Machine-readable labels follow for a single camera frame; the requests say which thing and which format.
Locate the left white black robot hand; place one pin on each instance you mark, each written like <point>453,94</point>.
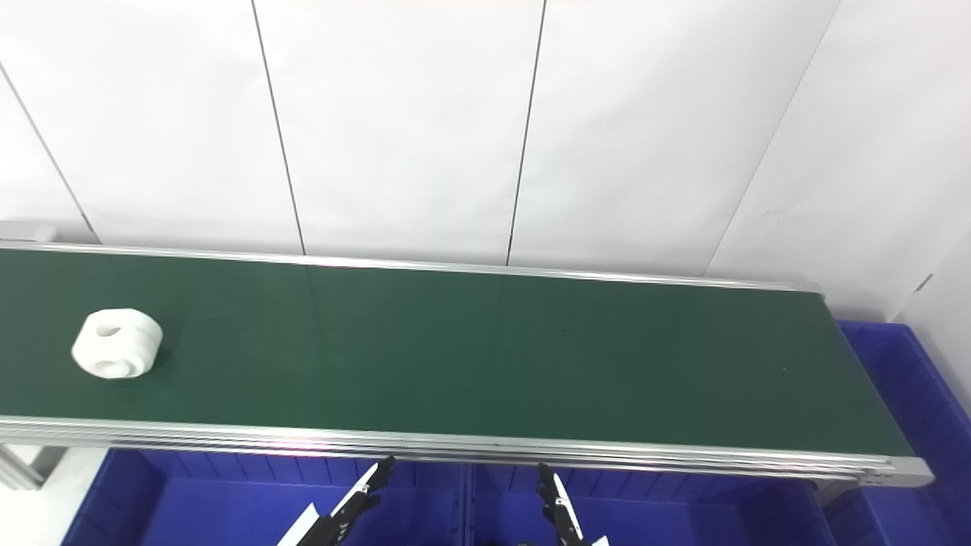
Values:
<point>356,500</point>

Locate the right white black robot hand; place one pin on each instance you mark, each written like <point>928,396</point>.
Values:
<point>563,512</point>

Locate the white round plastic part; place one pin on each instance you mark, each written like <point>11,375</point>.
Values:
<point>117,343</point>

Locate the blue plastic bin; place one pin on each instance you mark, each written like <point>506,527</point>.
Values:
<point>683,512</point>
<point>220,508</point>
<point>903,394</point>

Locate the green conveyor belt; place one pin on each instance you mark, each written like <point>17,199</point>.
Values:
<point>485,356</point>

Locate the aluminium conveyor support leg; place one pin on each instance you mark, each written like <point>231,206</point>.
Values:
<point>26,464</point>

